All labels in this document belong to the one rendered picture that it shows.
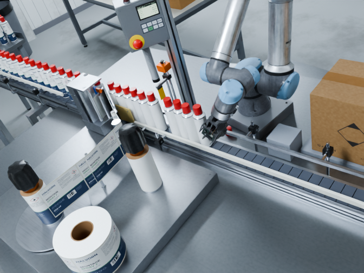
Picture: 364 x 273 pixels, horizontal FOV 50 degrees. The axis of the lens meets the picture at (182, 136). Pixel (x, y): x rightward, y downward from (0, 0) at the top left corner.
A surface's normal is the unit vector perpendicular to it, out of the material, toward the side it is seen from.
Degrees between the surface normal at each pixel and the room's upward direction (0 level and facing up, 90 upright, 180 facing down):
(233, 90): 30
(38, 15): 90
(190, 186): 0
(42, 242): 0
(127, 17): 90
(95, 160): 90
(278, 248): 0
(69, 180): 90
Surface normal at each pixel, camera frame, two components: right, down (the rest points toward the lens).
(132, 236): -0.24, -0.74
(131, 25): 0.27, 0.58
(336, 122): -0.63, 0.61
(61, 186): 0.69, 0.33
